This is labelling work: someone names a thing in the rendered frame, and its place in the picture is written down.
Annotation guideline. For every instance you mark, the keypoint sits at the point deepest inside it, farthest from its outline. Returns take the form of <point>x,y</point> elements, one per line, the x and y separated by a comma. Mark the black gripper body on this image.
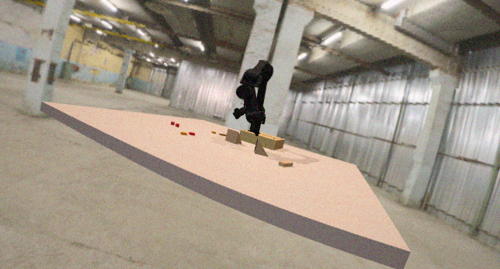
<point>253,109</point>

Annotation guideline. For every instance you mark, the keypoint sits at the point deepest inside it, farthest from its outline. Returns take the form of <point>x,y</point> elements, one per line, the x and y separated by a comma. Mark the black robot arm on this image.
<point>254,77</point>

